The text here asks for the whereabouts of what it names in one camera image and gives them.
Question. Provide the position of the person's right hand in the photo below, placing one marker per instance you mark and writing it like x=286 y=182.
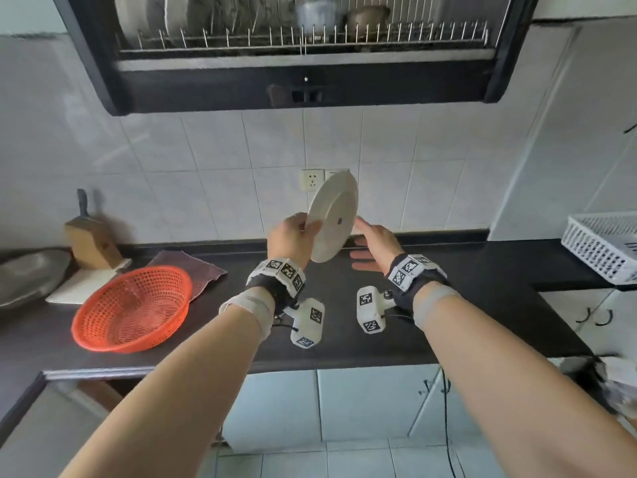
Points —
x=385 y=246

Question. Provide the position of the person's left hand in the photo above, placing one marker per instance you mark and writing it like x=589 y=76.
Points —
x=288 y=241

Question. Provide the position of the person's right fingers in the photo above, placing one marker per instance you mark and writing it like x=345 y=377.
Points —
x=366 y=253

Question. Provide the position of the person's left thumb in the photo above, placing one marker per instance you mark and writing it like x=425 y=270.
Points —
x=313 y=229

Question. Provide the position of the white round plate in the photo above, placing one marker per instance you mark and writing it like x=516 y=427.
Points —
x=332 y=216

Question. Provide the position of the person's left forearm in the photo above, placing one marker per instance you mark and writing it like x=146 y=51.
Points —
x=169 y=393

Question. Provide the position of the person's right forearm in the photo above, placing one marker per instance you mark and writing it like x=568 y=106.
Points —
x=517 y=393

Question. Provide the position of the white elastic wristband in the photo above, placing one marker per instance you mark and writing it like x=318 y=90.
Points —
x=433 y=303
x=249 y=306

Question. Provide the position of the brown dish cloth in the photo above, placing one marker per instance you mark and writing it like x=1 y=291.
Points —
x=199 y=271

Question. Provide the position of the white base cabinet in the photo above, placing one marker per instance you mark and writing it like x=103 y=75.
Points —
x=358 y=403

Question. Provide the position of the orange plastic basket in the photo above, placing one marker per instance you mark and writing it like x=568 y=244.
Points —
x=132 y=308

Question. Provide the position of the steel pot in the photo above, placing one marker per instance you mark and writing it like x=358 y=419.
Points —
x=317 y=14

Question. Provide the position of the brown bowl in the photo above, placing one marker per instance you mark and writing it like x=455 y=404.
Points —
x=368 y=19

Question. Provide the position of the wooden knife block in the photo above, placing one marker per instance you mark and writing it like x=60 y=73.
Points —
x=92 y=241

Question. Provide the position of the white plastic crate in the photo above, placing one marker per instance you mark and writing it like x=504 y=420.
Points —
x=602 y=246

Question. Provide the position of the white cutting board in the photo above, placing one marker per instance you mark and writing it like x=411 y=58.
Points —
x=74 y=288

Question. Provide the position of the large white dish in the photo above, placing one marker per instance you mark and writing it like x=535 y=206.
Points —
x=139 y=17
x=181 y=17

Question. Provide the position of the dark bag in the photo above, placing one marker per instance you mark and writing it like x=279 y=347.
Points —
x=594 y=380

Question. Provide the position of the grey metal pan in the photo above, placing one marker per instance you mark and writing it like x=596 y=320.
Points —
x=27 y=276

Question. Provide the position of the white wall socket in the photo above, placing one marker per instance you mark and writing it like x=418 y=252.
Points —
x=312 y=180

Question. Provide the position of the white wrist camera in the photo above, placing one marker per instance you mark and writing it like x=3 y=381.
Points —
x=371 y=308
x=309 y=326

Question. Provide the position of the white wall switch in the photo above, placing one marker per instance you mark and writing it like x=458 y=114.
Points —
x=336 y=171

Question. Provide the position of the black wall dish cabinet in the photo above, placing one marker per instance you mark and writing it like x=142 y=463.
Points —
x=308 y=87

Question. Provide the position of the black wall hook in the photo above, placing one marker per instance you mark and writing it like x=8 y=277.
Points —
x=631 y=128

